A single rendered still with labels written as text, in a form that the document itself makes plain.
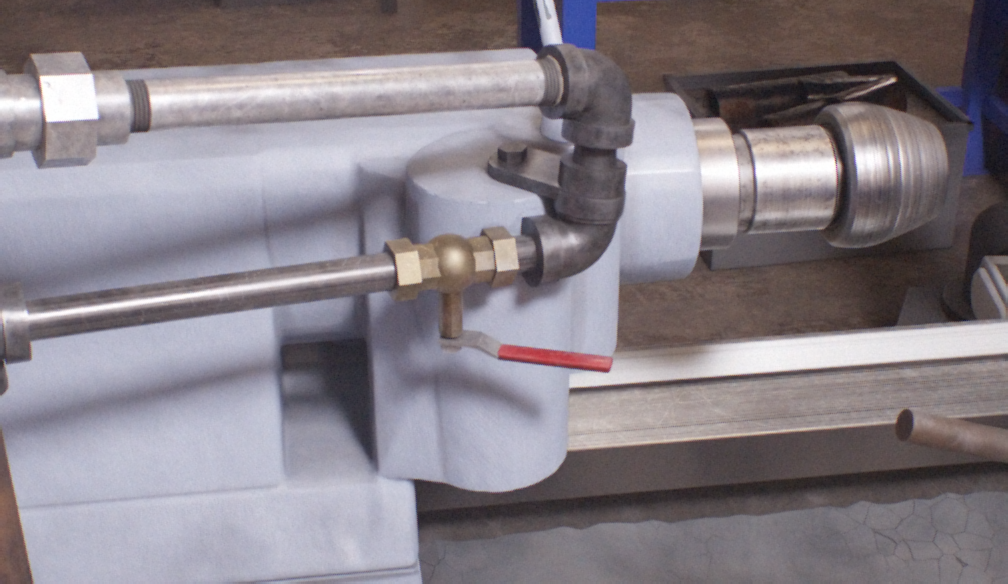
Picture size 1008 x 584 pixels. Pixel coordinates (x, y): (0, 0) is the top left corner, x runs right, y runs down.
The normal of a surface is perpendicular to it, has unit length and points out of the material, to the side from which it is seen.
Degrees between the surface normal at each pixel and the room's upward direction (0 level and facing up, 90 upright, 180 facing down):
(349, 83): 46
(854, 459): 90
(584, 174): 81
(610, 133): 84
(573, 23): 90
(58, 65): 13
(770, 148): 25
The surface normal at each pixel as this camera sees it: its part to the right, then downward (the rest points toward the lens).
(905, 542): 0.30, -0.86
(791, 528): 0.06, -0.77
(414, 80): 0.40, -0.33
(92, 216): 0.14, 0.35
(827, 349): 0.10, -0.29
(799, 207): 0.14, 0.60
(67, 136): 0.43, 0.59
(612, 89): 0.55, 0.22
